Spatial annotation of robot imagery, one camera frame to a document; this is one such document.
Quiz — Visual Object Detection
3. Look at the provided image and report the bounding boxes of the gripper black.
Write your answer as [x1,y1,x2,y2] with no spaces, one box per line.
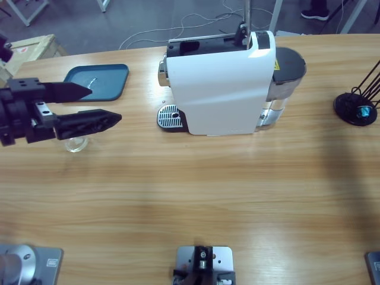
[0,77,122,147]

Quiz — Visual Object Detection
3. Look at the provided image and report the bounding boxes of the white cable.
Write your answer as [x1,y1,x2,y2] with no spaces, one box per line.
[118,0,274,51]

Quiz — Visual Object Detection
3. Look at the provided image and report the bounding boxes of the white capsule coffee machine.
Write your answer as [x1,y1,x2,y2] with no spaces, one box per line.
[159,30,277,138]

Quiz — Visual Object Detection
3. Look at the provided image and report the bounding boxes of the black drip tray metal grate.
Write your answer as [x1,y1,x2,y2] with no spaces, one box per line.
[156,103,188,133]

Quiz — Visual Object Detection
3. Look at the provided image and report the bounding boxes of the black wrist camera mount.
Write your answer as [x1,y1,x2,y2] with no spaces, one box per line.
[0,34,14,63]

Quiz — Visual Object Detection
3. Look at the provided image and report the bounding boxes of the black capsule holder with rods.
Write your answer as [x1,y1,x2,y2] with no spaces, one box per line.
[332,59,380,127]

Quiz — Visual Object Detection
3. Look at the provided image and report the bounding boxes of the pale wooden box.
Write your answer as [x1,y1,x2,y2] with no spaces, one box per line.
[0,62,14,81]

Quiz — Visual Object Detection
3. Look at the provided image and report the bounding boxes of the black shoe white sole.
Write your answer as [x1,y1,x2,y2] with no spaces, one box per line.
[300,0,330,21]

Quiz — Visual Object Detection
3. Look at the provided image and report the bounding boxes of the wooden crate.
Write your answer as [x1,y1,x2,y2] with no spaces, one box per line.
[8,34,68,78]

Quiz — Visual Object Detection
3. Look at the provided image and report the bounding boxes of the clear drinking glass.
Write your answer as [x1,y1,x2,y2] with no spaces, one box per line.
[64,136,89,154]

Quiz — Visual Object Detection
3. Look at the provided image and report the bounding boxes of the black looped cable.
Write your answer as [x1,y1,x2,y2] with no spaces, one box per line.
[214,12,249,34]

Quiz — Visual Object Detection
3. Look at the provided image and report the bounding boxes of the blue plastic tray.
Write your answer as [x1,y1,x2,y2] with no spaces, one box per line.
[62,64,130,103]

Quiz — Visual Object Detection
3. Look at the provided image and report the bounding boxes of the grey camera stand dark post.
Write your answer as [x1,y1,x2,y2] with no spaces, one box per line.
[172,245,238,285]

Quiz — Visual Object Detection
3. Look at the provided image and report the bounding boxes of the grey coffee machine lever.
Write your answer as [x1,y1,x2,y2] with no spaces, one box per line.
[233,0,253,50]

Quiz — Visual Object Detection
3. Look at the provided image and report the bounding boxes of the grey base plate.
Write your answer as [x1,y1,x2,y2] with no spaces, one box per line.
[28,246,65,285]
[364,251,380,285]

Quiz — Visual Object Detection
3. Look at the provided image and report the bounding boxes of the white metal table frame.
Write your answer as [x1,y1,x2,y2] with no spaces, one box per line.
[96,0,115,13]
[0,0,50,27]
[340,0,368,35]
[268,0,284,34]

